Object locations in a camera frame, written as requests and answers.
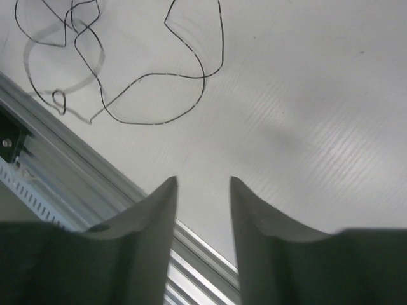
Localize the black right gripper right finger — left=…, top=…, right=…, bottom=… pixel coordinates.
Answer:
left=230, top=177, right=406, bottom=304

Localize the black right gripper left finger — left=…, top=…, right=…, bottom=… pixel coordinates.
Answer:
left=1, top=177, right=178, bottom=304

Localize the purple cable bundle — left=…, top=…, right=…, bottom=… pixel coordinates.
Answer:
left=14, top=0, right=225, bottom=126

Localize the aluminium mounting rail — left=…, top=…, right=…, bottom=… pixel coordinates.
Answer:
left=1, top=76, right=240, bottom=304

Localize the white slotted cable duct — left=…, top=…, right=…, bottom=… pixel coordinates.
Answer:
left=1, top=159, right=73, bottom=230

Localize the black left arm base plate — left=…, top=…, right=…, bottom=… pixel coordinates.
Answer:
left=0, top=106, right=31, bottom=163

